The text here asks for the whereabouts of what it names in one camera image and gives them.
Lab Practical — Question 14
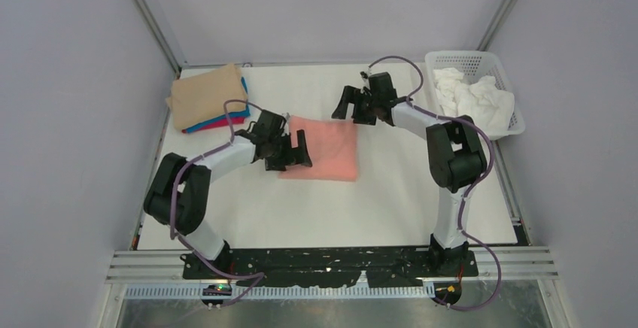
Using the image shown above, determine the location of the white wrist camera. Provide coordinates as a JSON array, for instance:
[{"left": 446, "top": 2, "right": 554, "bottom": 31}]
[
  {"left": 282, "top": 113, "right": 290, "bottom": 135},
  {"left": 360, "top": 69, "right": 371, "bottom": 88}
]

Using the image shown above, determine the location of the folded blue t shirt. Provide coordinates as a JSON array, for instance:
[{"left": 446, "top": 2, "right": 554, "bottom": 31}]
[{"left": 199, "top": 77, "right": 250, "bottom": 124}]

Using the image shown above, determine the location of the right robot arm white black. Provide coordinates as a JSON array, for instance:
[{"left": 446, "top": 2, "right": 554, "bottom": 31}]
[{"left": 331, "top": 72, "right": 488, "bottom": 276}]

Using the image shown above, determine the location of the white t shirt in basket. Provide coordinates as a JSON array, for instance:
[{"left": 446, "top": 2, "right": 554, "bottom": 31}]
[{"left": 433, "top": 68, "right": 515, "bottom": 138}]

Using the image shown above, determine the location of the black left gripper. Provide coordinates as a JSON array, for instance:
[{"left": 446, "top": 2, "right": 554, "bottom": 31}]
[{"left": 266, "top": 129, "right": 311, "bottom": 171}]

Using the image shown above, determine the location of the salmon pink t shirt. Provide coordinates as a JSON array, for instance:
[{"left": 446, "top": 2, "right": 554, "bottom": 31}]
[{"left": 278, "top": 116, "right": 358, "bottom": 182}]

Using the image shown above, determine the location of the aluminium corner post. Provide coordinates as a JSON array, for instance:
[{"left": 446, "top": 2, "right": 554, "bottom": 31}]
[
  {"left": 133, "top": 0, "right": 187, "bottom": 75},
  {"left": 476, "top": 0, "right": 518, "bottom": 51}
]

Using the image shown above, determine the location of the aluminium frame rail front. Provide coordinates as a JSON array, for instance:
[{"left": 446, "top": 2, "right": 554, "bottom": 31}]
[{"left": 105, "top": 246, "right": 559, "bottom": 284}]

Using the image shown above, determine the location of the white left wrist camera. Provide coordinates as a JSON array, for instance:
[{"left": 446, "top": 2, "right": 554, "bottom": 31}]
[{"left": 282, "top": 113, "right": 290, "bottom": 135}]

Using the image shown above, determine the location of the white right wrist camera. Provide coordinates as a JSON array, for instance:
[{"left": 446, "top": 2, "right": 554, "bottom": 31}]
[{"left": 360, "top": 69, "right": 371, "bottom": 88}]

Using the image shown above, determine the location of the right aluminium corner post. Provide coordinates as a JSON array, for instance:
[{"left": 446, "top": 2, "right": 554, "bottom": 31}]
[{"left": 476, "top": 0, "right": 518, "bottom": 51}]

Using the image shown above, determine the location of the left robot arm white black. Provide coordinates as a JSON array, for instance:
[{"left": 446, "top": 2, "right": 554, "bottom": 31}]
[{"left": 143, "top": 110, "right": 313, "bottom": 279}]

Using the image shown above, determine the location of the left aluminium corner post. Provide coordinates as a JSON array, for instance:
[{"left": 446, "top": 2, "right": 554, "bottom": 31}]
[{"left": 133, "top": 0, "right": 187, "bottom": 75}]

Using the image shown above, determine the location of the white slotted cable duct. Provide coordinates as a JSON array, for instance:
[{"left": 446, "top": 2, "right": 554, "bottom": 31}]
[{"left": 124, "top": 284, "right": 435, "bottom": 300}]

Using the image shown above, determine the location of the white plastic laundry basket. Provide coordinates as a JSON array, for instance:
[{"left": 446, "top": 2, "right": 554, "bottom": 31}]
[{"left": 424, "top": 50, "right": 525, "bottom": 141}]

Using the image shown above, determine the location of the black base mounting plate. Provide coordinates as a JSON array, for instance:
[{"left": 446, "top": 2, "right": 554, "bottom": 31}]
[{"left": 181, "top": 245, "right": 479, "bottom": 290}]

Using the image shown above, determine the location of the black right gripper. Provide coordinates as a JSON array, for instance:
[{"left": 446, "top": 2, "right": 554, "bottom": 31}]
[{"left": 333, "top": 86, "right": 381, "bottom": 126}]

